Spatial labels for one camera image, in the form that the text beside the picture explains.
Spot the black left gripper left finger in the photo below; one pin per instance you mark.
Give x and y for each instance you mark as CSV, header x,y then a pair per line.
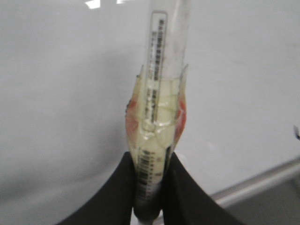
x,y
112,204

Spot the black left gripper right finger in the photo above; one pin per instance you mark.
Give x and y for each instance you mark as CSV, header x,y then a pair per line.
x,y
185,203

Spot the white dry-erase marker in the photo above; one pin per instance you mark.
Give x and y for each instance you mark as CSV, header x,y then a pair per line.
x,y
156,112

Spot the large white whiteboard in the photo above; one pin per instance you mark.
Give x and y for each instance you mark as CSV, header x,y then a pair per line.
x,y
67,72

